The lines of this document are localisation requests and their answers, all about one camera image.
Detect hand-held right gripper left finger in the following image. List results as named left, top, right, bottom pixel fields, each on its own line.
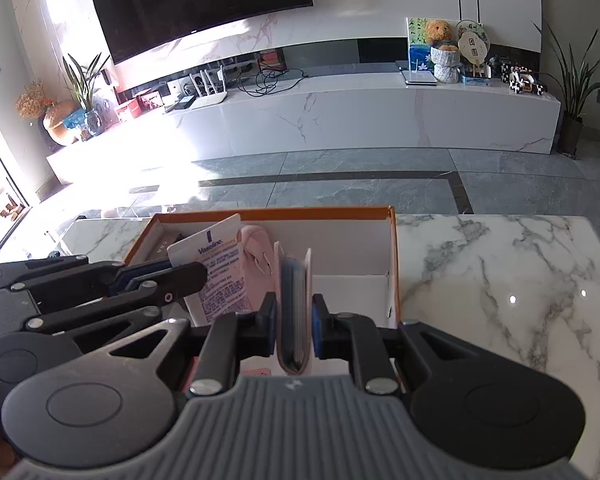
left=105, top=291, right=280, bottom=397

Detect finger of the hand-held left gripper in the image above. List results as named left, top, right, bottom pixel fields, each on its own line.
left=10, top=255, right=175, bottom=312
left=24, top=261, right=210, bottom=357

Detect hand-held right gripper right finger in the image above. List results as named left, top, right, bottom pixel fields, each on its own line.
left=312, top=293, right=482, bottom=396

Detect white lotion tube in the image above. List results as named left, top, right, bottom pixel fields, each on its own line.
left=167, top=213, right=253, bottom=325

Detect pink wallet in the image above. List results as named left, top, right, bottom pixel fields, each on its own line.
left=274, top=241, right=315, bottom=377

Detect orange cardboard box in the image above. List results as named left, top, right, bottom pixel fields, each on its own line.
left=124, top=206, right=401, bottom=331

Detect light pink pouch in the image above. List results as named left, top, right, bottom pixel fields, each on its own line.
left=237, top=225, right=277, bottom=313

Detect plant in glass vase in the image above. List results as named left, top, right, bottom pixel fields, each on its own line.
left=62, top=52, right=113, bottom=136

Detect red gift box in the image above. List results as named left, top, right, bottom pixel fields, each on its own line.
left=117, top=94, right=163, bottom=120

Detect brown clay pot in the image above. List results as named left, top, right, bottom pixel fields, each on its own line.
left=15, top=80, right=81, bottom=146

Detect white router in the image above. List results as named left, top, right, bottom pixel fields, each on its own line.
left=187, top=65, right=229, bottom=110

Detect white marble tv cabinet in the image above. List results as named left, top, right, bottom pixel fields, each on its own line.
left=46, top=70, right=562, bottom=188

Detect silver laptop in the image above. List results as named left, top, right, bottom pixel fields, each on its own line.
left=395, top=60, right=438, bottom=87

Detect black television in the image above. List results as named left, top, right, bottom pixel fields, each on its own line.
left=85, top=0, right=315, bottom=66

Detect blue green painting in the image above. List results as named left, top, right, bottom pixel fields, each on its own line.
left=406, top=16, right=438, bottom=75

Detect black white cow figurines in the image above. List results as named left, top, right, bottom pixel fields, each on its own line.
left=495, top=57, right=551, bottom=96

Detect cream paper fan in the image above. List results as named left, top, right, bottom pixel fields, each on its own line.
left=457, top=30, right=492, bottom=80

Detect brown teddy bear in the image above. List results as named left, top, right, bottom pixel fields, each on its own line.
left=424, top=19, right=453, bottom=48

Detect potted long-leaf plant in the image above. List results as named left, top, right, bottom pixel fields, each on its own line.
left=532, top=20, right=600, bottom=156

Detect patterned round fan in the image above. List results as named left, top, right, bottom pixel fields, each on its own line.
left=455, top=20, right=483, bottom=41

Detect black cables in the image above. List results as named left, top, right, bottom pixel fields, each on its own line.
left=237, top=62, right=311, bottom=97

